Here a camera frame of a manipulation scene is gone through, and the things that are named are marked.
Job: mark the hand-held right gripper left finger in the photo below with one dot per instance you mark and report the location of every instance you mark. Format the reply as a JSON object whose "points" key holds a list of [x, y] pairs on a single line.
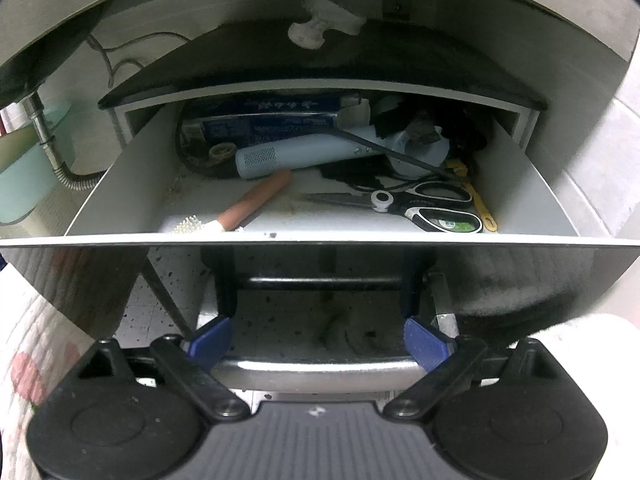
{"points": [[212, 342]]}

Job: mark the thin black rod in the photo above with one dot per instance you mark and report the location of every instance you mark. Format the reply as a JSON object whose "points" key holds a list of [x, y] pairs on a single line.
{"points": [[390, 152]]}

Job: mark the yellow hand tool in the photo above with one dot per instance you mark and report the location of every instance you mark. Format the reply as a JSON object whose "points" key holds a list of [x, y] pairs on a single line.
{"points": [[476, 197]]}

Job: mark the white fleece cloth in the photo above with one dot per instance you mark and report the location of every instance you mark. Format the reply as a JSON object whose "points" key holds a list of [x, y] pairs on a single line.
{"points": [[600, 340]]}

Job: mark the light blue hair dryer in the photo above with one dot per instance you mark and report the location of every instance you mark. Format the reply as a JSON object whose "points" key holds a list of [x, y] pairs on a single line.
{"points": [[310, 155]]}

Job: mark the white plastic drain fitting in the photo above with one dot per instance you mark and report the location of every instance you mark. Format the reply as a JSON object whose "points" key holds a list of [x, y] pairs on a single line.
{"points": [[320, 22]]}

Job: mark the blue cardboard box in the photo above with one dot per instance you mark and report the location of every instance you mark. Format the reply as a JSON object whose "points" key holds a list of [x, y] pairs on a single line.
{"points": [[270, 116]]}

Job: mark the green plastic basin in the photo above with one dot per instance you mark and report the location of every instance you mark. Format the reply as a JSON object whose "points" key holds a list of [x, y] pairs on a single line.
{"points": [[25, 175]]}

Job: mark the white drawer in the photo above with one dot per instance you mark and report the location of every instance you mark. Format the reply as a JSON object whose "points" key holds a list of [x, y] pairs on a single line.
{"points": [[200, 195]]}

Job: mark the black drawer cabinet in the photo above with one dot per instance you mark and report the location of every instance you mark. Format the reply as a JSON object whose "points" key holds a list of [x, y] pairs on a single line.
{"points": [[320, 60]]}

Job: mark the floral quilted cloth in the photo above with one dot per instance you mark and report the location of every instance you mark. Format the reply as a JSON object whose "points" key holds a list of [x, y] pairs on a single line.
{"points": [[30, 355]]}

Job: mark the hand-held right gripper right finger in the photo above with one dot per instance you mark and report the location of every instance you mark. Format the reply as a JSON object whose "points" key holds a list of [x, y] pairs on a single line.
{"points": [[425, 342]]}

